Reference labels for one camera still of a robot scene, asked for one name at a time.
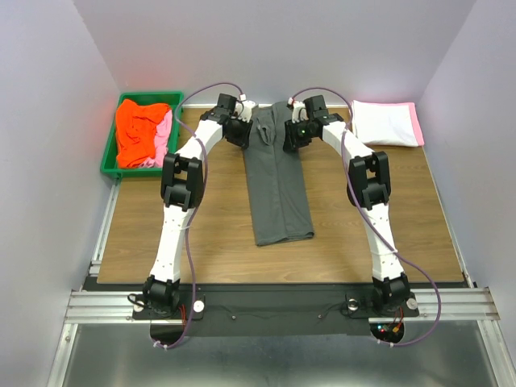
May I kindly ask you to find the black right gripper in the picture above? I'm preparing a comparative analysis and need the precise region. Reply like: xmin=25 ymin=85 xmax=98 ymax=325
xmin=284 ymin=117 xmax=314 ymax=151

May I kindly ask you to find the grey t shirt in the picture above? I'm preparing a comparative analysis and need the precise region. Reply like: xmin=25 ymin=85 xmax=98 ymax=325
xmin=243 ymin=102 xmax=314 ymax=247

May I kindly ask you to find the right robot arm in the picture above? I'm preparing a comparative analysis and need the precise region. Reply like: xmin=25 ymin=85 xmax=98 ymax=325
xmin=283 ymin=95 xmax=410 ymax=314

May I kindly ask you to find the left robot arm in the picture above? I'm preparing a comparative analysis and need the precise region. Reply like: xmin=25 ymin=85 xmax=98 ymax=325
xmin=141 ymin=94 xmax=257 ymax=318

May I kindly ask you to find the green plastic bin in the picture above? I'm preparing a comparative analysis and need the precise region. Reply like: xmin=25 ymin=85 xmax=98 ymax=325
xmin=100 ymin=90 xmax=184 ymax=179

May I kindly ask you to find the pink t shirt in bin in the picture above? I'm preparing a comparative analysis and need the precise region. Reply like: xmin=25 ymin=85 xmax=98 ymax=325
xmin=140 ymin=110 xmax=173 ymax=168

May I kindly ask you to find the white folded t shirt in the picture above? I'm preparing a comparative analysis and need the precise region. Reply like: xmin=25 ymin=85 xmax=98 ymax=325
xmin=352 ymin=100 xmax=418 ymax=148

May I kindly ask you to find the orange t shirt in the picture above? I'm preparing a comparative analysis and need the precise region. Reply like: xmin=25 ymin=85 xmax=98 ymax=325
xmin=115 ymin=100 xmax=172 ymax=169

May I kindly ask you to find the pink folded t shirt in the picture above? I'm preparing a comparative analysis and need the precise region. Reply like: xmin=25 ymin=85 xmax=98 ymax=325
xmin=408 ymin=102 xmax=425 ymax=147

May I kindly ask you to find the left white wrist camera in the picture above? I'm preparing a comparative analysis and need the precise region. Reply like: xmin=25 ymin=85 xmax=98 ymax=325
xmin=235 ymin=94 xmax=258 ymax=123

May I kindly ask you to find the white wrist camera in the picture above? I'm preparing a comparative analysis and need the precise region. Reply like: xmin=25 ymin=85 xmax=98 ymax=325
xmin=287 ymin=97 xmax=309 ymax=123
xmin=235 ymin=94 xmax=258 ymax=123

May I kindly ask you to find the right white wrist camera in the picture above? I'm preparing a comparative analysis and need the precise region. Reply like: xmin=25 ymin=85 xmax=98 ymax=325
xmin=287 ymin=97 xmax=309 ymax=123

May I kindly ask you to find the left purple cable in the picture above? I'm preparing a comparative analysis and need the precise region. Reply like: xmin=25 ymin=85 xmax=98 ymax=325
xmin=152 ymin=82 xmax=248 ymax=351

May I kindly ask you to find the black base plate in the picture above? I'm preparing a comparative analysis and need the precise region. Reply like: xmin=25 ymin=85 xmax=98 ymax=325
xmin=129 ymin=284 xmax=419 ymax=343

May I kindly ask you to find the aluminium frame rail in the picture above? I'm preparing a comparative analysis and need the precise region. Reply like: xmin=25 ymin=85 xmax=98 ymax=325
xmin=64 ymin=288 xmax=500 ymax=324

